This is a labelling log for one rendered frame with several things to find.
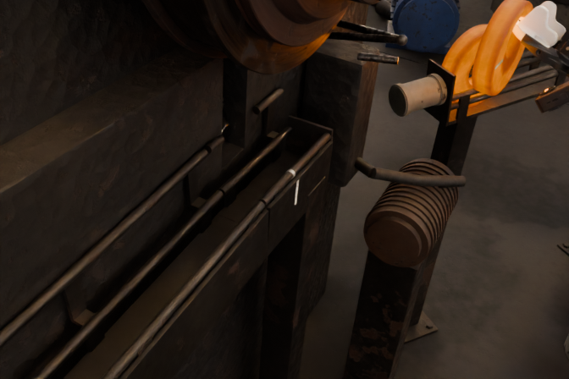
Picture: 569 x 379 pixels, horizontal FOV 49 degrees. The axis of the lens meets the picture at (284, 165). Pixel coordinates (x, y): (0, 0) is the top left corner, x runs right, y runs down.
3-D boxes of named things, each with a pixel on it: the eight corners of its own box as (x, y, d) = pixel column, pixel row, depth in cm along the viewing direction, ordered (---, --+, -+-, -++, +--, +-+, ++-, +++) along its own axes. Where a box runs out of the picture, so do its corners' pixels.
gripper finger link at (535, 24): (522, -13, 96) (574, 19, 93) (501, 20, 100) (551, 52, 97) (514, -9, 94) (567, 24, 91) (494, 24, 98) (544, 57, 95)
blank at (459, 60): (450, 114, 124) (462, 122, 122) (428, 63, 113) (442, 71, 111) (506, 62, 125) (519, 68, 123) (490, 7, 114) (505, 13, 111)
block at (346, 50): (290, 171, 111) (301, 46, 97) (309, 151, 117) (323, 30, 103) (344, 191, 107) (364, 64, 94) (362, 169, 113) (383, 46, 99)
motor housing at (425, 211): (329, 389, 140) (364, 201, 109) (367, 324, 156) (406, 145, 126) (383, 416, 135) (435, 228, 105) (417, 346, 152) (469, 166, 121)
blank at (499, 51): (522, -16, 103) (542, -11, 101) (500, 67, 112) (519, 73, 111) (483, 16, 93) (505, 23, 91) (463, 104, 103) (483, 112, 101)
